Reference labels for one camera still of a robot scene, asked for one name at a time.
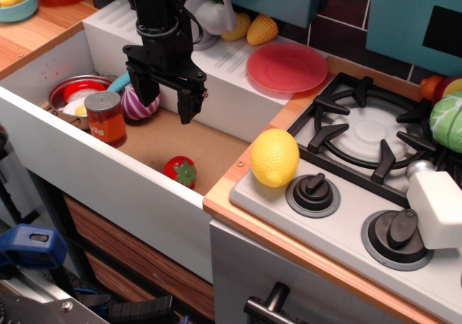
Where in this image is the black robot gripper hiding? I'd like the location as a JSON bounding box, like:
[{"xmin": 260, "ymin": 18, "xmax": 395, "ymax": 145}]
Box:
[{"xmin": 123, "ymin": 2, "xmax": 206, "ymax": 125}]

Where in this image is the yellow toy lemon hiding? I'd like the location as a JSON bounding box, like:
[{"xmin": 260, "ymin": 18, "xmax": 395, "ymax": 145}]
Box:
[{"xmin": 250, "ymin": 128, "xmax": 300, "ymax": 188}]

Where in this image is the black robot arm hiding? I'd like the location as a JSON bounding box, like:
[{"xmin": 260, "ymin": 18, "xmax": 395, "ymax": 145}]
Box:
[{"xmin": 123, "ymin": 0, "xmax": 206, "ymax": 124}]

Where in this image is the red plastic plate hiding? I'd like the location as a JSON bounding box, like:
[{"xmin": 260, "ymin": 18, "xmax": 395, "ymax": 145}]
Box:
[{"xmin": 246, "ymin": 43, "xmax": 328, "ymax": 93}]

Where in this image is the purple striped toy onion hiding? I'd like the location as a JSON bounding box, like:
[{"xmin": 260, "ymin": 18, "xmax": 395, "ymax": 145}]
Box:
[{"xmin": 121, "ymin": 84, "xmax": 161, "ymax": 121}]

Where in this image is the orange toy beans can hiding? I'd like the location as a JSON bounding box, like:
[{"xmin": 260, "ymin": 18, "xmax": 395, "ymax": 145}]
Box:
[{"xmin": 84, "ymin": 91, "xmax": 127, "ymax": 147}]

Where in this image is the red toy strawberry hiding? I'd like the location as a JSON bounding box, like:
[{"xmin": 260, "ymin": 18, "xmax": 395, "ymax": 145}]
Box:
[{"xmin": 163, "ymin": 156, "xmax": 197, "ymax": 188}]

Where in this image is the grey toy faucet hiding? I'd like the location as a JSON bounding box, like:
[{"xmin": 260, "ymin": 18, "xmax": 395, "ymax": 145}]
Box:
[{"xmin": 185, "ymin": 0, "xmax": 237, "ymax": 51}]

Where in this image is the toy fried egg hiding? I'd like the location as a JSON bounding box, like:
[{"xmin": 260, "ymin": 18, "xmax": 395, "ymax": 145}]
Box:
[{"xmin": 60, "ymin": 99, "xmax": 87, "ymax": 116}]

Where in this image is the white toy sink basin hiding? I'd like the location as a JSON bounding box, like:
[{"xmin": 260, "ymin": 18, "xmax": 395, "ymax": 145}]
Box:
[{"xmin": 1, "ymin": 0, "xmax": 292, "ymax": 281}]

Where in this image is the silver toy pot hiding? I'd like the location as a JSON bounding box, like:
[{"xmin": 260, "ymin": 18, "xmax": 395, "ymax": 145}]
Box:
[{"xmin": 48, "ymin": 74, "xmax": 116, "ymax": 131}]

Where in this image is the yellow toy corn cob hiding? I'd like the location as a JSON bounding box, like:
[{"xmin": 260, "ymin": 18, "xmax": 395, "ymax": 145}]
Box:
[{"xmin": 246, "ymin": 14, "xmax": 279, "ymax": 45}]

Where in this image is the teal bowl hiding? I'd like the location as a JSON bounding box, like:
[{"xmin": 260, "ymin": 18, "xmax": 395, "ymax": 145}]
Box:
[{"xmin": 1, "ymin": 0, "xmax": 38, "ymax": 23}]

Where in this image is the black left stove knob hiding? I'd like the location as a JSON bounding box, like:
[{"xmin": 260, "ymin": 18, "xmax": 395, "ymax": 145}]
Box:
[{"xmin": 285, "ymin": 172, "xmax": 341, "ymax": 219}]

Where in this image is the black stove knob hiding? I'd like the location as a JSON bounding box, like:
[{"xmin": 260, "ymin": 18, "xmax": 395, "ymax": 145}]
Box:
[
  {"xmin": 285, "ymin": 172, "xmax": 341, "ymax": 219},
  {"xmin": 361, "ymin": 209, "xmax": 433, "ymax": 271}
]

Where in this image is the blue clamp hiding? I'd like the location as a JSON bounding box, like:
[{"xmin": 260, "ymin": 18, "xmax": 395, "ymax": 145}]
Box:
[{"xmin": 1, "ymin": 224, "xmax": 68, "ymax": 273}]

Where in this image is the black stove burner grate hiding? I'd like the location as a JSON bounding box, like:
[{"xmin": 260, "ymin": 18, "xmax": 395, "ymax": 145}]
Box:
[{"xmin": 287, "ymin": 71, "xmax": 462, "ymax": 209}]

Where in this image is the orange toy carrot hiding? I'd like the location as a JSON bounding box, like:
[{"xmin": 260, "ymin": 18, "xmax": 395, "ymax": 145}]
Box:
[{"xmin": 420, "ymin": 74, "xmax": 444, "ymax": 101}]

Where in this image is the black right stove knob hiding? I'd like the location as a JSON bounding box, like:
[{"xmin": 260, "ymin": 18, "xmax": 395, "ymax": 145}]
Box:
[{"xmin": 361, "ymin": 209, "xmax": 433, "ymax": 271}]

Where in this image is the green toy cabbage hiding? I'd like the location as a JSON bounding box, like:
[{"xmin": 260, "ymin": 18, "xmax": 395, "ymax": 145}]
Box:
[{"xmin": 430, "ymin": 91, "xmax": 461, "ymax": 153}]

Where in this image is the red yellow toy apple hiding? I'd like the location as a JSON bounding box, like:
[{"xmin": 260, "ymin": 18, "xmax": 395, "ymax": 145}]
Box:
[{"xmin": 433, "ymin": 77, "xmax": 462, "ymax": 103}]

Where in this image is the white toy salt shaker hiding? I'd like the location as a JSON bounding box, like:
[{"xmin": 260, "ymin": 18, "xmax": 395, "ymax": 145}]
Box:
[{"xmin": 406, "ymin": 160, "xmax": 461, "ymax": 250}]

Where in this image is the teal toy utensil handle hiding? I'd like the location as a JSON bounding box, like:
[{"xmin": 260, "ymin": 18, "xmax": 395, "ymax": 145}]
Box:
[{"xmin": 107, "ymin": 72, "xmax": 131, "ymax": 92}]

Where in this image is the metal oven door handle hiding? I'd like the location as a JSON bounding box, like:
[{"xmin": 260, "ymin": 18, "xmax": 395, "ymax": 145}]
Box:
[{"xmin": 244, "ymin": 282, "xmax": 299, "ymax": 324}]

